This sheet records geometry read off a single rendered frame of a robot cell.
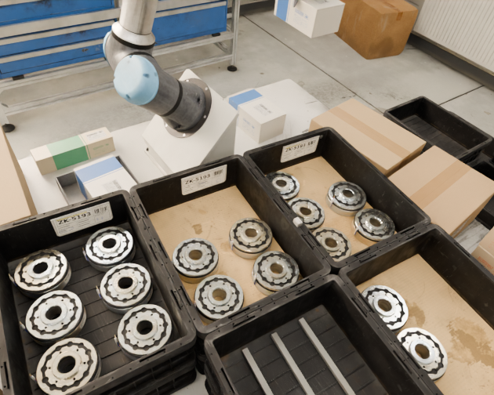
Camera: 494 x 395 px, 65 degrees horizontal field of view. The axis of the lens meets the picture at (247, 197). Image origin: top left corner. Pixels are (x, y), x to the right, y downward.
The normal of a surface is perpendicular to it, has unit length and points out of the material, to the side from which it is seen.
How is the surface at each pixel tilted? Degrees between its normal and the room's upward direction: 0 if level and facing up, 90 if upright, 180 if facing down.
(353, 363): 0
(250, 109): 0
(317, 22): 90
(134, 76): 49
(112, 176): 0
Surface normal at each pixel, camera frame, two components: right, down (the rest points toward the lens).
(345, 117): 0.08, -0.68
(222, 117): -0.53, -0.17
